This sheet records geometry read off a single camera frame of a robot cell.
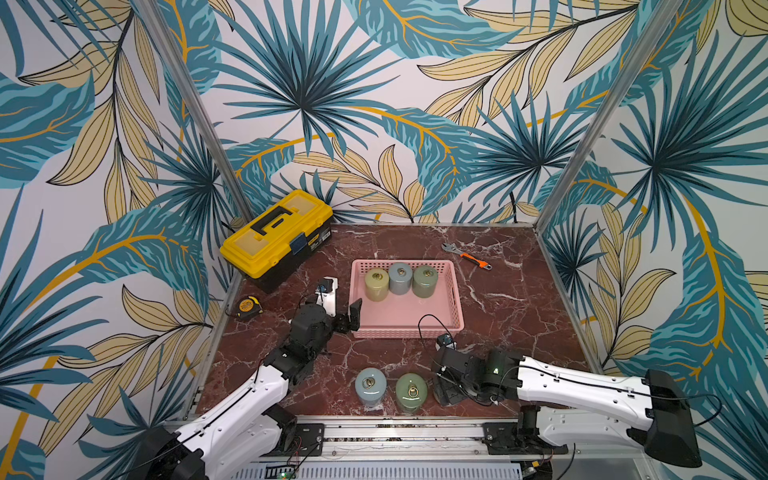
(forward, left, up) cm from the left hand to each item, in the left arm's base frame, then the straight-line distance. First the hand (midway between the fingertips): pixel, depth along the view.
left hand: (345, 301), depth 81 cm
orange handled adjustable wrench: (+33, -36, -15) cm, 51 cm away
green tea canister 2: (-21, -18, -6) cm, 28 cm away
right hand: (-19, -27, -9) cm, 34 cm away
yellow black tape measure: (+4, +31, -12) cm, 34 cm away
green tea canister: (+13, -23, -8) cm, 28 cm away
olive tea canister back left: (+10, -8, -7) cm, 15 cm away
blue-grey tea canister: (+13, -16, -7) cm, 22 cm away
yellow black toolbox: (+18, +24, +2) cm, 30 cm away
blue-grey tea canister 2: (-20, -8, -6) cm, 22 cm away
